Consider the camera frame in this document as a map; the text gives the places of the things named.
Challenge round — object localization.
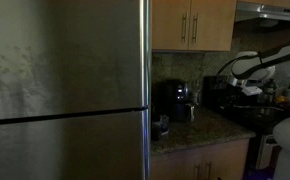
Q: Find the small yellow object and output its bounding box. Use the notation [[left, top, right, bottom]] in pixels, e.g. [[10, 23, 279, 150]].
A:
[[274, 95, 288, 104]]

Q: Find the small pale bottle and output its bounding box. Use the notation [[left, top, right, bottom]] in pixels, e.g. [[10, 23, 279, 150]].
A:
[[190, 88, 201, 105]]

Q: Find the black kitchen stove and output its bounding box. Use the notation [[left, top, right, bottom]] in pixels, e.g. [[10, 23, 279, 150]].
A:
[[203, 75, 290, 171]]

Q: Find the stainless range hood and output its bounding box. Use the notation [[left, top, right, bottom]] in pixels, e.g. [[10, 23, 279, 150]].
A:
[[234, 1, 290, 26]]

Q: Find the metal wall cabinet handle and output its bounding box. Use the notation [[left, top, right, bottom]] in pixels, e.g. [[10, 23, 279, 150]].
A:
[[180, 12, 188, 44], [191, 12, 199, 45]]

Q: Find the small dark printed box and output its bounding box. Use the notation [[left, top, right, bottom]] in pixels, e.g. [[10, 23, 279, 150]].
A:
[[151, 114, 170, 140]]

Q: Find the black coffee maker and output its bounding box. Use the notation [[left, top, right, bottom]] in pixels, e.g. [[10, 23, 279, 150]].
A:
[[152, 78, 198, 123]]

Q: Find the stainless refrigerator freezer door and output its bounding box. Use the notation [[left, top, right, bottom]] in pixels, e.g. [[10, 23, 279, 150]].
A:
[[0, 108, 152, 180]]

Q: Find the stainless refrigerator fridge door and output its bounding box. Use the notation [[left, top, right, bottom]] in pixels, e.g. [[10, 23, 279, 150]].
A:
[[0, 0, 152, 123]]

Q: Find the metal base cabinet handle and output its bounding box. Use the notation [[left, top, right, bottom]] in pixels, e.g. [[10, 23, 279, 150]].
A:
[[204, 161, 213, 180], [193, 163, 201, 180]]

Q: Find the wooden base cabinet door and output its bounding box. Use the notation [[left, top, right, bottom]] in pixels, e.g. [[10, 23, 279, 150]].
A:
[[200, 139, 251, 180], [150, 153, 203, 180]]

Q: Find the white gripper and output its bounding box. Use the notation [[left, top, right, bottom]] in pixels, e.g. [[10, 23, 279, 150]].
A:
[[228, 75, 264, 97]]

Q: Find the dark bottle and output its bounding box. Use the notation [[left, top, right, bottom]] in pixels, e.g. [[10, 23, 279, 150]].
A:
[[263, 78, 278, 103]]

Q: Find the narrow wooden wall cabinet door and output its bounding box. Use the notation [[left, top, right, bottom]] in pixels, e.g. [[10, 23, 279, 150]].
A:
[[151, 0, 192, 51]]

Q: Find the wide wooden wall cabinet door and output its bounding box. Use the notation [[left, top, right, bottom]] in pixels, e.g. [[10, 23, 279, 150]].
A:
[[188, 0, 238, 53]]

